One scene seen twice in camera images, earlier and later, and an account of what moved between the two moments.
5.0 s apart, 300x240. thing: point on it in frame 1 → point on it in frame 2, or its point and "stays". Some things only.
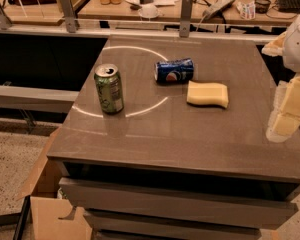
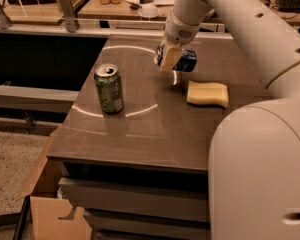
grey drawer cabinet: (168, 140) stays
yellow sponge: (207, 94) stays
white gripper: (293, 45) → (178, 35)
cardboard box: (48, 206) stays
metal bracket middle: (67, 10) stays
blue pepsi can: (174, 71) → (187, 61)
